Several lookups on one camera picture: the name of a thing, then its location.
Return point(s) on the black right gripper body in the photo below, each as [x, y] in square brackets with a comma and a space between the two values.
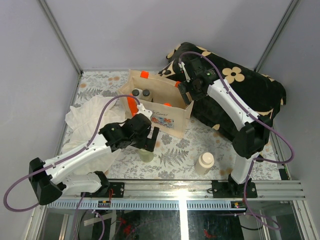
[185, 87]

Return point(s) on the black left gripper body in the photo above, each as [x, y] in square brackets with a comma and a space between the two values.
[140, 141]

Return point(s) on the green bottle with cream cap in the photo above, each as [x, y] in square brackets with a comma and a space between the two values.
[145, 155]

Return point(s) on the beige canvas tote bag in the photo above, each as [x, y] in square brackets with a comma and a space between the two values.
[169, 111]

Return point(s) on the beige bottle with beige cap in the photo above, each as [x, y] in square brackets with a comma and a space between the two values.
[204, 163]

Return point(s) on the clear bottle with black cap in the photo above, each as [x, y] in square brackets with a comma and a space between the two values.
[137, 93]

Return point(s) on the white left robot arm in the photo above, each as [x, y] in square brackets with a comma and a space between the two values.
[56, 177]

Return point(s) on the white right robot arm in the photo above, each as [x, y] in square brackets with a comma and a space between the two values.
[252, 129]

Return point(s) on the floral patterned table mat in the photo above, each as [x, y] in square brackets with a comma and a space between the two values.
[174, 158]

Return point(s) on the white crumpled cloth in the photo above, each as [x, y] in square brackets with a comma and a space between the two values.
[83, 121]

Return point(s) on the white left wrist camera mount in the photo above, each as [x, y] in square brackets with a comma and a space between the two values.
[142, 110]

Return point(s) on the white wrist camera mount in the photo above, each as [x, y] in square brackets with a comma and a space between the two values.
[142, 110]
[183, 70]

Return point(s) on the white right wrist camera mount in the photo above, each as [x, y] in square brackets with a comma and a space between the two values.
[183, 70]

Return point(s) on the aluminium mounting rail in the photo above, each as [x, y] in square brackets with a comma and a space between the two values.
[265, 190]

